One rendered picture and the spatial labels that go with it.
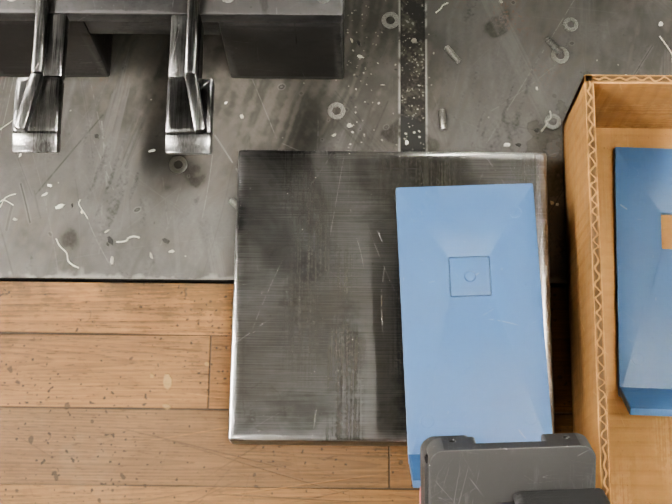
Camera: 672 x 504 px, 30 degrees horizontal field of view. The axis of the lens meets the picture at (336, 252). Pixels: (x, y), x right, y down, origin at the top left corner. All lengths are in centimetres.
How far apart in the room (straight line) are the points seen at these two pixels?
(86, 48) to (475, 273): 25
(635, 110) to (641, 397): 16
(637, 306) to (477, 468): 23
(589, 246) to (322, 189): 15
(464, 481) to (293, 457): 20
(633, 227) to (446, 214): 12
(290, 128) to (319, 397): 16
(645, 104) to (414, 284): 17
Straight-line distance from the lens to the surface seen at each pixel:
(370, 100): 73
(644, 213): 71
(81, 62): 73
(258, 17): 66
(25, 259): 72
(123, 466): 69
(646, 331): 70
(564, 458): 50
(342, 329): 67
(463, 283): 63
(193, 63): 64
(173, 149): 63
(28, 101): 65
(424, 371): 62
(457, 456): 49
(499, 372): 62
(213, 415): 68
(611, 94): 68
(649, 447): 69
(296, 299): 67
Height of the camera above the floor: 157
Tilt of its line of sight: 75 degrees down
